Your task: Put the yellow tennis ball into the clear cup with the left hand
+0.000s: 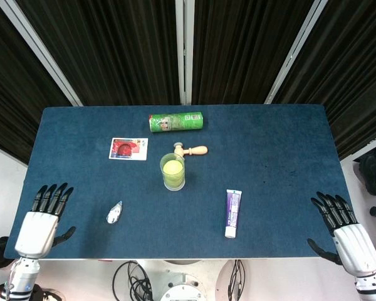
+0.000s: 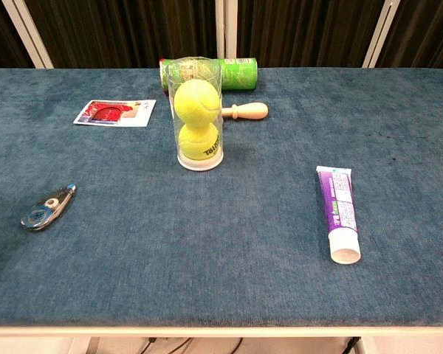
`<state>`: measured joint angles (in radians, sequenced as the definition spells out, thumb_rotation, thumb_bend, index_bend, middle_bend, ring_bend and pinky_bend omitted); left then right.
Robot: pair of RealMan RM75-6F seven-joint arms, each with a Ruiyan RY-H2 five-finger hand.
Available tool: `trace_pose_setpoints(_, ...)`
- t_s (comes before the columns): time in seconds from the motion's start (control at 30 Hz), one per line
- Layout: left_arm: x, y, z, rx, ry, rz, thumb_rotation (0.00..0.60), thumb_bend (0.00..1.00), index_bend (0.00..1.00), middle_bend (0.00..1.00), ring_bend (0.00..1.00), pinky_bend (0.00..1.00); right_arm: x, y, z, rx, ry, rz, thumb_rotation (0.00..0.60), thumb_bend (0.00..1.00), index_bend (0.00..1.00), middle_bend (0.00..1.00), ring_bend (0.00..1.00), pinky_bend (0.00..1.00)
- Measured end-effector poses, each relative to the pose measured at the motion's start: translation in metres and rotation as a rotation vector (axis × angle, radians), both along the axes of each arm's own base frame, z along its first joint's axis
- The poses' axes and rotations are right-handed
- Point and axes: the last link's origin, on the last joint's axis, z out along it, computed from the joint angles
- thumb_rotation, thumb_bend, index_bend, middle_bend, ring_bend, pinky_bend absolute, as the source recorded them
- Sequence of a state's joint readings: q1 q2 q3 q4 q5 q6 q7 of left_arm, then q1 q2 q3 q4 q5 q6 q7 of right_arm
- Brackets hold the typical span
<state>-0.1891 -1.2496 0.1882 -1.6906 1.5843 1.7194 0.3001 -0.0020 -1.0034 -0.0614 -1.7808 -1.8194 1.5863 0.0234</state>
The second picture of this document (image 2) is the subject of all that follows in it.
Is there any dark pleated curtain panel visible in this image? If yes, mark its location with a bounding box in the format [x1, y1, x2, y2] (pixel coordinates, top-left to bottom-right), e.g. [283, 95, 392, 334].
[0, 0, 34, 69]
[236, 0, 387, 69]
[24, 0, 218, 69]
[376, 0, 443, 70]

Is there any white partition post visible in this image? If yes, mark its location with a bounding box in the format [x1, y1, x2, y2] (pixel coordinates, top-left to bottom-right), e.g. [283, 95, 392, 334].
[214, 0, 239, 60]
[361, 0, 400, 69]
[1, 0, 55, 69]

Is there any purple white toothpaste tube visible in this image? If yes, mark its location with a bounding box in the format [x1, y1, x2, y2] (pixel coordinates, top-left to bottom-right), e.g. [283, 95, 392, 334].
[315, 165, 362, 266]

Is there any white blue correction tape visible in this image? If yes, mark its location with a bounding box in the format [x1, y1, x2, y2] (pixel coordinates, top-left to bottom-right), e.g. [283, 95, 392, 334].
[21, 183, 77, 232]

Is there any blue table cloth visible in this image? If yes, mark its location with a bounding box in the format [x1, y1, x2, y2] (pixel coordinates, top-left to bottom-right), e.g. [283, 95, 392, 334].
[0, 67, 443, 328]

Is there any red and white card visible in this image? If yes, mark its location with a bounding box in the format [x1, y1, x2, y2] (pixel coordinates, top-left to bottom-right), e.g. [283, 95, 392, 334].
[72, 99, 157, 128]

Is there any wooden handle stamp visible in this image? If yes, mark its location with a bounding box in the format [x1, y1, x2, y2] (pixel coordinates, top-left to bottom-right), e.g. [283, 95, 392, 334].
[221, 102, 269, 121]

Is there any green snack can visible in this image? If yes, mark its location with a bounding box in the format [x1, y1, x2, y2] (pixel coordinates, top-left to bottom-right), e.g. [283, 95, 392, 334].
[159, 57, 258, 92]

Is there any yellow tennis ball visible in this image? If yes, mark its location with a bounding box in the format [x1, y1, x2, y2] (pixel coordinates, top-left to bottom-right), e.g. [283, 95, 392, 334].
[174, 80, 221, 128]
[178, 123, 222, 162]

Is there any clear plastic ball tube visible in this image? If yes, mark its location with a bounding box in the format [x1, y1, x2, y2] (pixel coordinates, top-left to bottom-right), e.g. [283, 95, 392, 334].
[167, 58, 224, 172]

